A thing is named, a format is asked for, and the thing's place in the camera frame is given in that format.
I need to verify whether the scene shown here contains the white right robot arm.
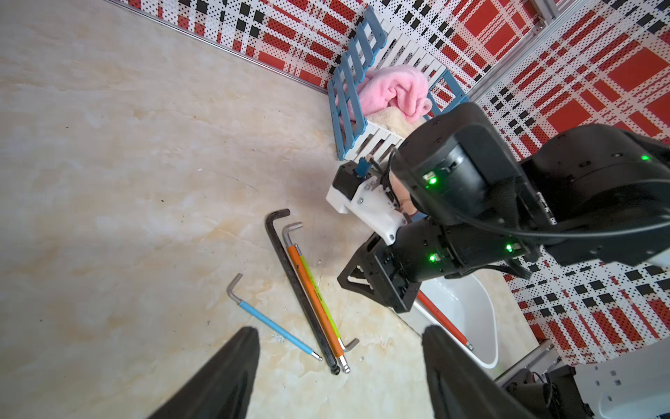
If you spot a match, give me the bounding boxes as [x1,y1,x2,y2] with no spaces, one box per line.
[326,103,669,418]

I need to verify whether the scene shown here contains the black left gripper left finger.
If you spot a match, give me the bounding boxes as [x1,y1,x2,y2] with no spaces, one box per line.
[151,326,260,418]

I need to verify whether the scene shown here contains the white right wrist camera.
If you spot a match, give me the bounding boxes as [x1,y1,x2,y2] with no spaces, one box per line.
[326,159,407,245]

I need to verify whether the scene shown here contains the small plush doll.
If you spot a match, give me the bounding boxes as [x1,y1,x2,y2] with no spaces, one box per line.
[389,171,418,218]

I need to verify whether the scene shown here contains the cream fluffy blanket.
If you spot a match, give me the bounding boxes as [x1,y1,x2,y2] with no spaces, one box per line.
[366,106,427,138]

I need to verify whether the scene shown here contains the white plastic storage tray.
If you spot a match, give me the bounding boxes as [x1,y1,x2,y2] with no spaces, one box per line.
[420,275,499,370]

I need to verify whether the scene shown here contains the blue white toy crib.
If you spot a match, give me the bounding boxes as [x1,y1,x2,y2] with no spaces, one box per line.
[327,7,469,162]

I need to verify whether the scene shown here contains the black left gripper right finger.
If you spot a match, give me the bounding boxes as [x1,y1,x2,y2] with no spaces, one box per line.
[422,326,532,419]

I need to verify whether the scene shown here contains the red hex key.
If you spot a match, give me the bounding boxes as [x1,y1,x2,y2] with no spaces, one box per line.
[417,291,474,351]

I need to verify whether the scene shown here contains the green hex key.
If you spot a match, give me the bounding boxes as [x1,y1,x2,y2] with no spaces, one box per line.
[295,245,359,353]

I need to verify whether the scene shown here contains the long black hex key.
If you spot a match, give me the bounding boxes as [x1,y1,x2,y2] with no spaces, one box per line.
[265,209,341,375]

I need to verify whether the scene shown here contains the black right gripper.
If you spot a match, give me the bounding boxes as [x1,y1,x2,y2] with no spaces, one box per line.
[338,218,529,314]

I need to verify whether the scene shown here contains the light blue hex key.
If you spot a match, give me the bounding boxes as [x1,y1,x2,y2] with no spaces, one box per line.
[226,273,324,361]

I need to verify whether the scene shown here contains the orange hex key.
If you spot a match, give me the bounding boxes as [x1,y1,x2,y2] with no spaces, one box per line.
[282,222,351,374]

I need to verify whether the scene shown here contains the pink towel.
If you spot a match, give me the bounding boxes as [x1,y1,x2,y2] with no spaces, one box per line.
[356,66,432,122]

